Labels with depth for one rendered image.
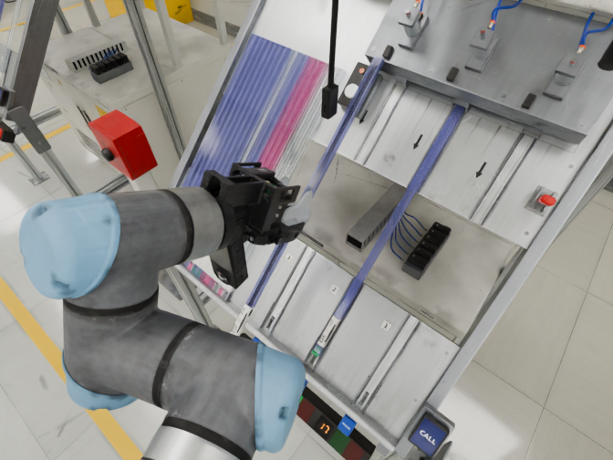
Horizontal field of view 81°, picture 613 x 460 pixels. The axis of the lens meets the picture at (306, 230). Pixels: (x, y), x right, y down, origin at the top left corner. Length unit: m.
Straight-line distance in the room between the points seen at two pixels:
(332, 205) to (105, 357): 0.82
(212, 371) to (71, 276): 0.12
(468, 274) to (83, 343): 0.85
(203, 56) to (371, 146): 1.30
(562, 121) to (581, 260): 1.56
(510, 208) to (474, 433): 1.04
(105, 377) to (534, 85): 0.60
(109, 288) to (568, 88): 0.57
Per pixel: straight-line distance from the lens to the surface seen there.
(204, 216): 0.35
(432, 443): 0.64
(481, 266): 1.03
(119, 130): 1.18
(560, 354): 1.79
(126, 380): 0.35
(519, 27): 0.64
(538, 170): 0.64
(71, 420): 1.65
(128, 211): 0.32
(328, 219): 1.02
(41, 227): 0.31
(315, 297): 0.68
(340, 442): 0.75
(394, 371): 0.66
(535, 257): 0.61
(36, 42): 1.51
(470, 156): 0.64
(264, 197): 0.42
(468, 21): 0.65
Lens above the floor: 1.40
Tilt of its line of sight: 52 degrees down
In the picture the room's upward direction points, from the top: straight up
